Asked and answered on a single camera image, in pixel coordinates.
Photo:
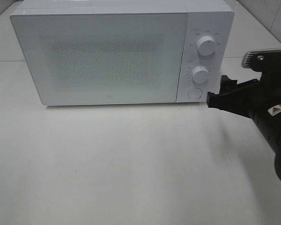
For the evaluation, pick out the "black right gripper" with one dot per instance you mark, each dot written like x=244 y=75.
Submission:
x=254 y=98

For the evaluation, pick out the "white timer knob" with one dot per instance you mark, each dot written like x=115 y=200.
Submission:
x=200 y=74

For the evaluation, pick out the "round white door button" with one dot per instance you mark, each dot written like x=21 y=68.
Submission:
x=195 y=93

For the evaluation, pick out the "white power knob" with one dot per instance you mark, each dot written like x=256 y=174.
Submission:
x=206 y=45

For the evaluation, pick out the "white microwave door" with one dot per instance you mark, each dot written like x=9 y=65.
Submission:
x=103 y=59

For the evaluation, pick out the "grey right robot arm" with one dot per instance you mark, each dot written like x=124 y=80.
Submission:
x=271 y=131

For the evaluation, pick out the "white microwave oven body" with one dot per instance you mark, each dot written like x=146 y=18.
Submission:
x=213 y=17

